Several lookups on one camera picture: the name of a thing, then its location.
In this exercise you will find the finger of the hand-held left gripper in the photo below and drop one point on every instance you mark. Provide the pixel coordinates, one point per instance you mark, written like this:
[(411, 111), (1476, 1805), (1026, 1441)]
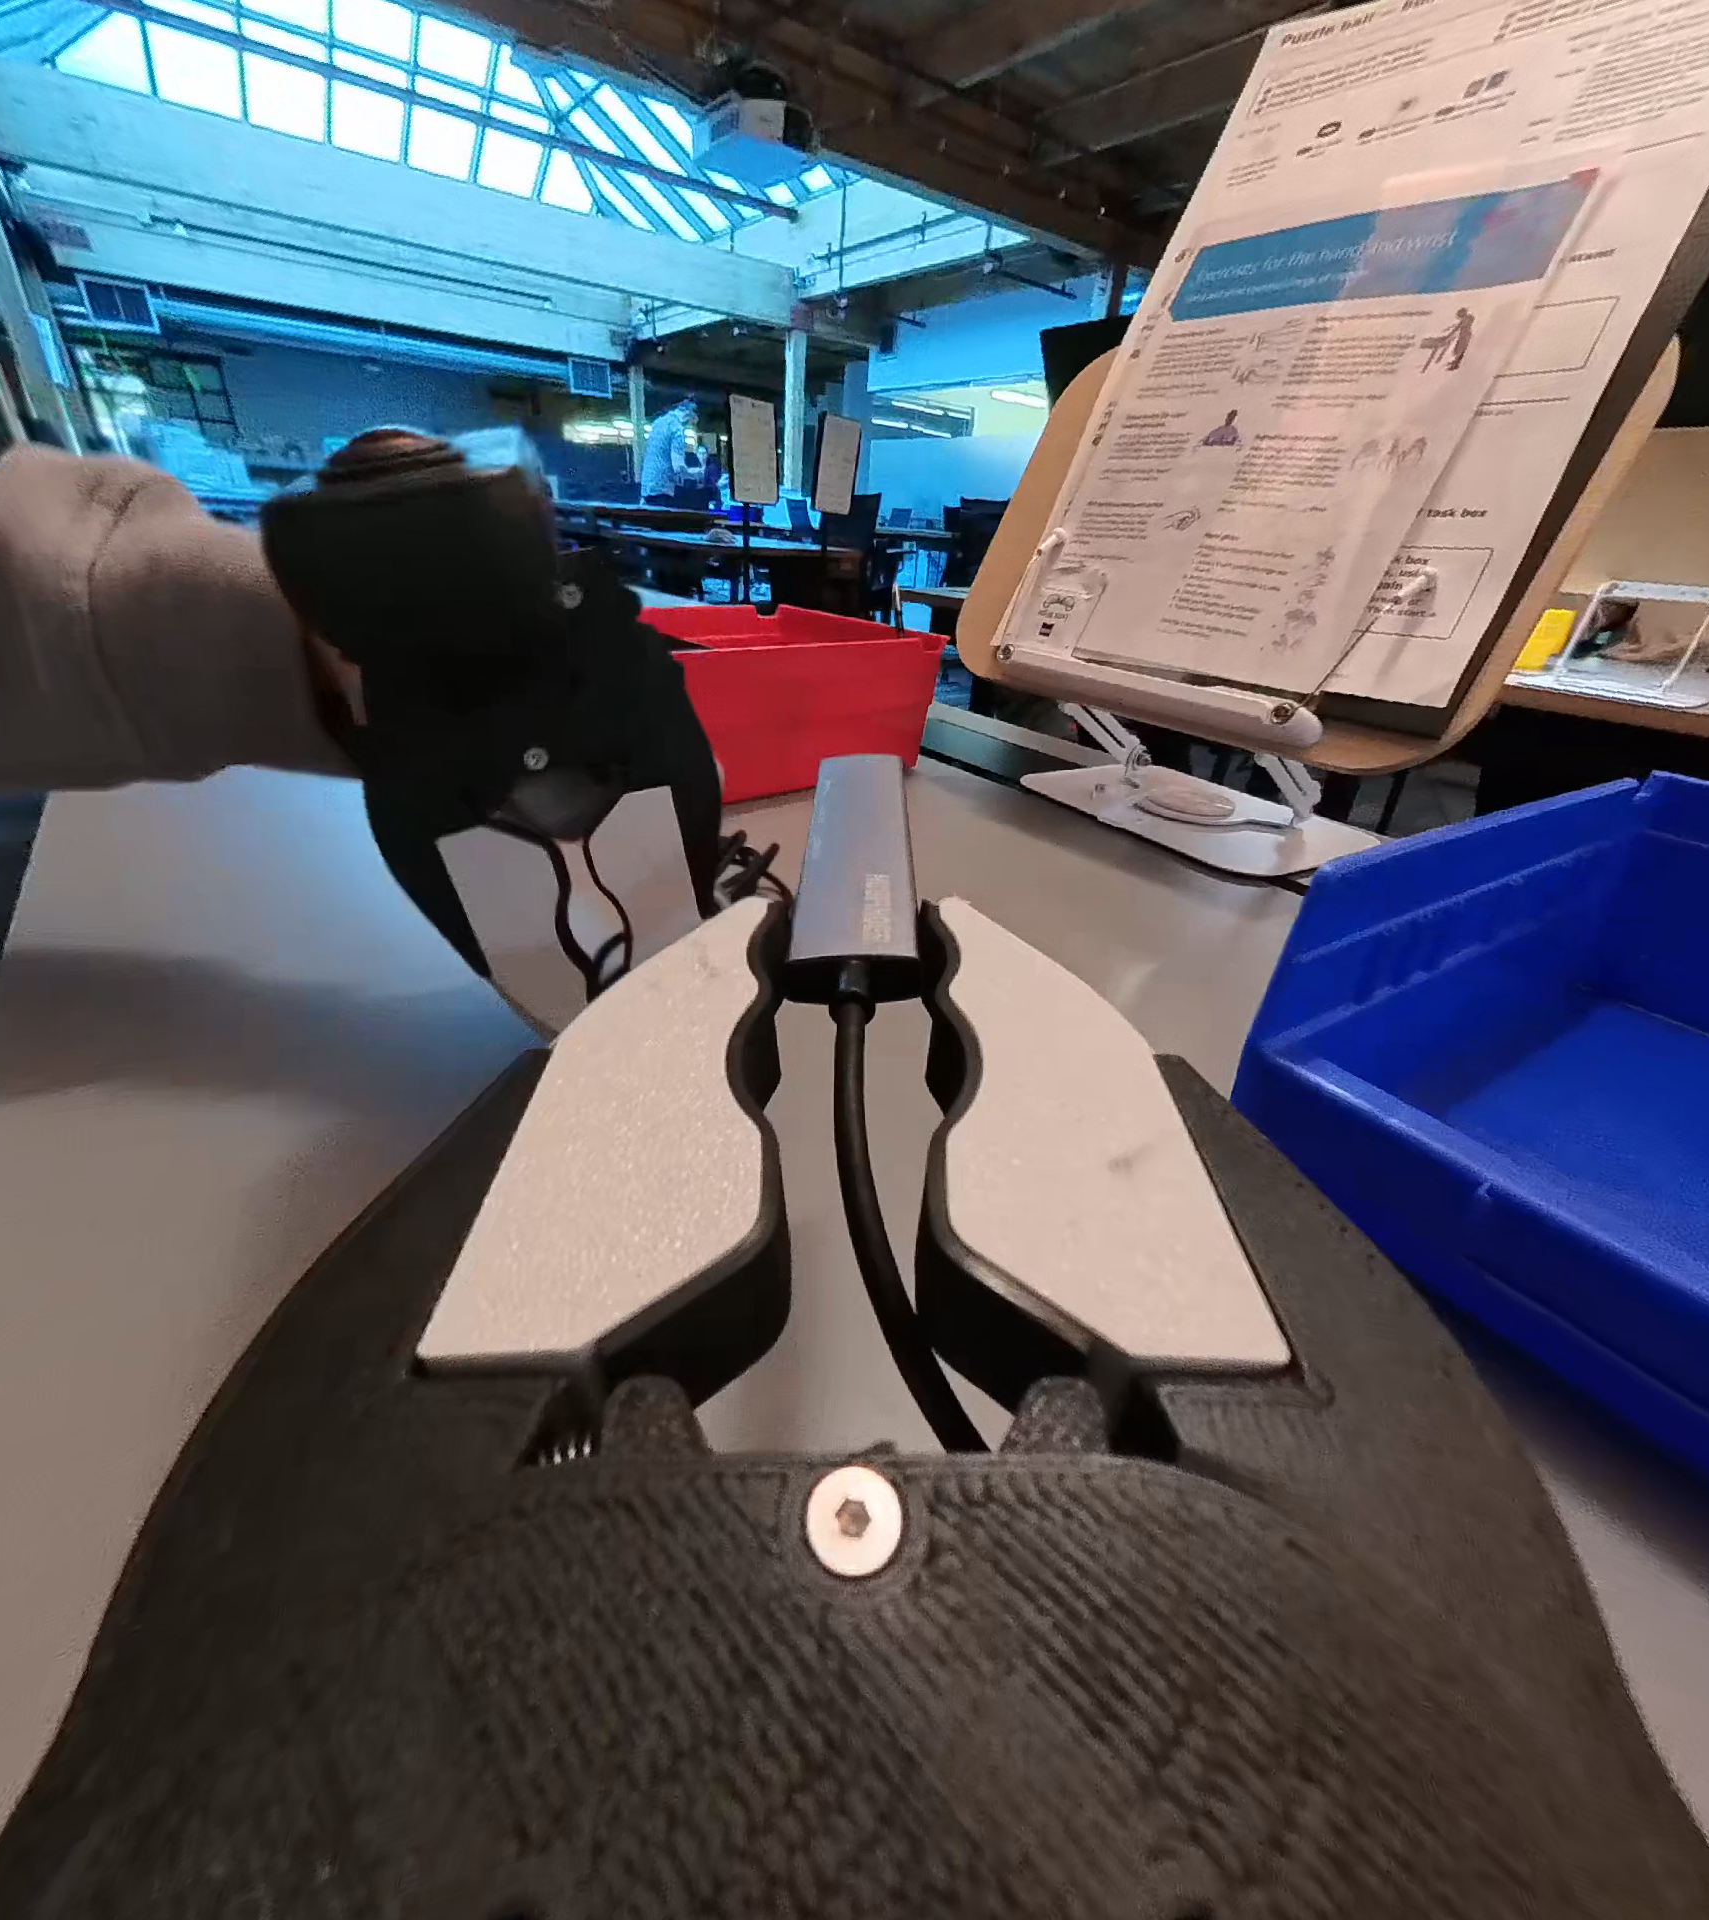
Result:
[(509, 915), (662, 884)]

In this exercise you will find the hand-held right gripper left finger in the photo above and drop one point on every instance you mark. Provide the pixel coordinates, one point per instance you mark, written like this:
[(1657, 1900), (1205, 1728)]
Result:
[(615, 1171)]

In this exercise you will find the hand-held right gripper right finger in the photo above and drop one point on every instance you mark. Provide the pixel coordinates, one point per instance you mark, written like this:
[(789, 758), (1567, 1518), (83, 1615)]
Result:
[(1095, 1184)]

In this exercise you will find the grey usb hub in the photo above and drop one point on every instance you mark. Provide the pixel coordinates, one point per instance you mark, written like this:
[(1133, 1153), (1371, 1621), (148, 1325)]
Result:
[(854, 871)]

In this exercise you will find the person's left forearm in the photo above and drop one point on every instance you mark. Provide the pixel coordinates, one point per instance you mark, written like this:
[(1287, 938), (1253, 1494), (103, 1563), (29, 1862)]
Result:
[(74, 630)]

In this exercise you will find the red plastic bin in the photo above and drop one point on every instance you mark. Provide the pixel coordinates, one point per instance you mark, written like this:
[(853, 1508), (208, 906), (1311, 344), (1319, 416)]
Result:
[(794, 704)]

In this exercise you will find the standing sign board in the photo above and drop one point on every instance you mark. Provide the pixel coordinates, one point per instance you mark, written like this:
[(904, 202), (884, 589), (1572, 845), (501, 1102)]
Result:
[(837, 464), (753, 450)]

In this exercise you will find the wooden document stand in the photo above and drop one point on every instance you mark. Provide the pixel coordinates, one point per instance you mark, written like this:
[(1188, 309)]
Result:
[(1184, 811)]

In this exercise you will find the blue plastic bin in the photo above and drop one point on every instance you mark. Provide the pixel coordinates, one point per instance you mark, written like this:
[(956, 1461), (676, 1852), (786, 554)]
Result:
[(1572, 1081)]

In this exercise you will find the ceiling projector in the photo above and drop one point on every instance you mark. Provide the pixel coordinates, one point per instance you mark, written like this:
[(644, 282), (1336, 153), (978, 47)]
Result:
[(747, 133)]

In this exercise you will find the black monitor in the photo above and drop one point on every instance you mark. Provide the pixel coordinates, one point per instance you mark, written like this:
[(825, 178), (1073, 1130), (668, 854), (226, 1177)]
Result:
[(1086, 356)]

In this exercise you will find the yellow block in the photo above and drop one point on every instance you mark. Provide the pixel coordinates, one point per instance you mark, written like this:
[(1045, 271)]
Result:
[(1546, 642)]

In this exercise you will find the laminated blue header sheet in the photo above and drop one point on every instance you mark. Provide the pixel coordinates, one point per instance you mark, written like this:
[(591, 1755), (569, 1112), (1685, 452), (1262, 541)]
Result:
[(1288, 450)]

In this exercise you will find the clear acrylic stand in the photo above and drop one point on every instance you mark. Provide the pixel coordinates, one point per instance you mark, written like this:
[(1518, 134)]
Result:
[(1642, 645)]

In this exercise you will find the beige cardboard partition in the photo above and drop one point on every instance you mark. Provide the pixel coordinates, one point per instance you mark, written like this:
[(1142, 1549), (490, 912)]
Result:
[(1694, 503)]

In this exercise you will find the large white instruction sheet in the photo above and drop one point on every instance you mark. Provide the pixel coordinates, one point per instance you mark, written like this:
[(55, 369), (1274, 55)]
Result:
[(1542, 104)]

